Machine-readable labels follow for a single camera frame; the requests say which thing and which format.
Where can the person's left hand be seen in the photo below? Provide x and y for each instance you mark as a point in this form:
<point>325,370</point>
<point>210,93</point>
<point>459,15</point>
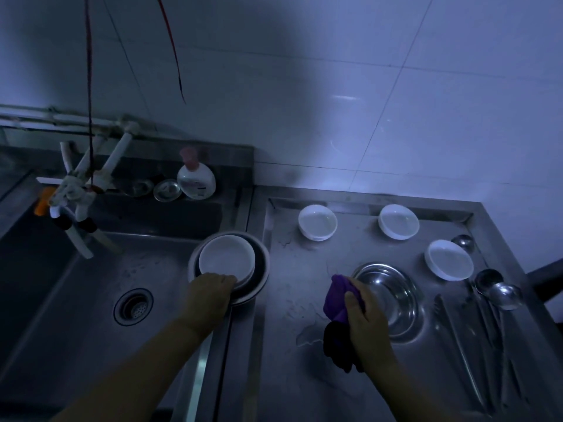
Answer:
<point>206,303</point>

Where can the person's right thumb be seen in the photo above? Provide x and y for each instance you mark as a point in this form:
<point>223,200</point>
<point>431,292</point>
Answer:
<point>352,305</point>

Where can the dark furniture frame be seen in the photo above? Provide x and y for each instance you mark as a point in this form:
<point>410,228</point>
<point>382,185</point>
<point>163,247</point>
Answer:
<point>547,281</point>

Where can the steel tongs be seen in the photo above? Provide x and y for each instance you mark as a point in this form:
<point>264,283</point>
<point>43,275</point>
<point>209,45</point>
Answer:
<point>457,347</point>

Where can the white soap bottle pink pump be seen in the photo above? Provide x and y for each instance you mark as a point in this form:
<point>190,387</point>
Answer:
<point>196,180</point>

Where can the person's left forearm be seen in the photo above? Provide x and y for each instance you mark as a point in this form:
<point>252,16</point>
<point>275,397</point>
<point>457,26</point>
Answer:
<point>145,373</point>

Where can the large white bowl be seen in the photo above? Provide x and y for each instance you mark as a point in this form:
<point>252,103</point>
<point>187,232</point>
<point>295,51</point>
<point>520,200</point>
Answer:
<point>226,259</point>

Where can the small white bowl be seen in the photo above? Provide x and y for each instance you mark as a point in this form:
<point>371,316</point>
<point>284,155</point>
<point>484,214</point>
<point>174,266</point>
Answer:
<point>317,221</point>
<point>398,221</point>
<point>448,260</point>

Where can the steel bowl with dark inside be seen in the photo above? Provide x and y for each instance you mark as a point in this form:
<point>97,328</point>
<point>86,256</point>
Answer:
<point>259,276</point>

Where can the person's right hand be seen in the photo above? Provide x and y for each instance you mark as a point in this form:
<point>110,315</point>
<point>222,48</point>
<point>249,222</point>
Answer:
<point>367,329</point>

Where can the white pipe faucet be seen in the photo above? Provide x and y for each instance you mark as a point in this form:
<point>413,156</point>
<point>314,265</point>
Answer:
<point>81,188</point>

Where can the stainless steel sink basin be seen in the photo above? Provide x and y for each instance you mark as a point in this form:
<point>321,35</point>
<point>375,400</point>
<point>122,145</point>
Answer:
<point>88,281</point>

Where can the person's left fingers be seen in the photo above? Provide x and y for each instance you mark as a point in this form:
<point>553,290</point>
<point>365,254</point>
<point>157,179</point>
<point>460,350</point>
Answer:
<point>215,280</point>

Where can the person's right forearm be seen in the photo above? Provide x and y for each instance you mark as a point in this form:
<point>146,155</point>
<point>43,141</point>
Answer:
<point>404,395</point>

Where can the orange plastic object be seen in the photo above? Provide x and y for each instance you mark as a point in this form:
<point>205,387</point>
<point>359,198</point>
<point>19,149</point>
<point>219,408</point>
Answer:
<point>42,205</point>

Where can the shiny steel bowl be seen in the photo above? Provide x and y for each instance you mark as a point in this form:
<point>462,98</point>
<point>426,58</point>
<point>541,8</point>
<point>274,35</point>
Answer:
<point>391,298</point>

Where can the purple cleaning cloth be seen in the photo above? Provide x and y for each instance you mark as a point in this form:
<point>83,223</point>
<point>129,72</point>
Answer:
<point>336,338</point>

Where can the white wall water pipes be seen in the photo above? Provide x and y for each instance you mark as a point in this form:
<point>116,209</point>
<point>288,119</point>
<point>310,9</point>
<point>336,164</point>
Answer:
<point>52,118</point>

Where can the round sink drain strainer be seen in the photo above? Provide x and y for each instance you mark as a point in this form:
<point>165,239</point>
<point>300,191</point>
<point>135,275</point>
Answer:
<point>133,306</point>

